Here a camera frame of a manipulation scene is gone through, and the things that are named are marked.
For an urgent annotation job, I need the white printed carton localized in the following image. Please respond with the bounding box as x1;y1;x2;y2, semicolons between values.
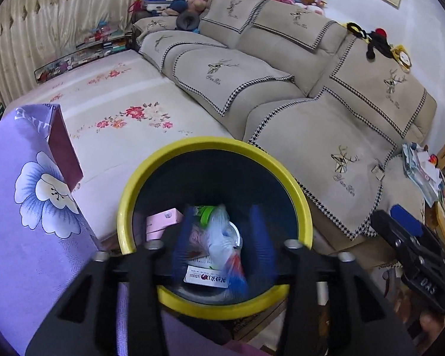
184;265;228;288

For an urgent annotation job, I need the pink carton box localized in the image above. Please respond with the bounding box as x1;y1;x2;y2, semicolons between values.
146;208;183;241

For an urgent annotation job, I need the large white yogurt bottle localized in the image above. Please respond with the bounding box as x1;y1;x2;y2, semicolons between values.
203;205;248;298

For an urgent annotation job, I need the yellow rimmed trash bin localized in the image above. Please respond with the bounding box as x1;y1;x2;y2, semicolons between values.
117;137;316;322

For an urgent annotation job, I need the person's right hand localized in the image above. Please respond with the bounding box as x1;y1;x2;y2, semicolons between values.
403;301;445;355

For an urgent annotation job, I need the purple floral tablecloth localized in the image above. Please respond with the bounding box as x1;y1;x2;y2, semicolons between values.
0;104;124;355

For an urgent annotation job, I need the beige sofa with covers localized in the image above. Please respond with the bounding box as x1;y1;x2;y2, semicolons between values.
134;0;437;268

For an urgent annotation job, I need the low shelf with books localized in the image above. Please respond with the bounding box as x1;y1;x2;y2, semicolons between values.
34;25;132;85

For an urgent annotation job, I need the cream patterned curtain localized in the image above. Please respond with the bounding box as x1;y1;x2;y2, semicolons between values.
0;0;136;105

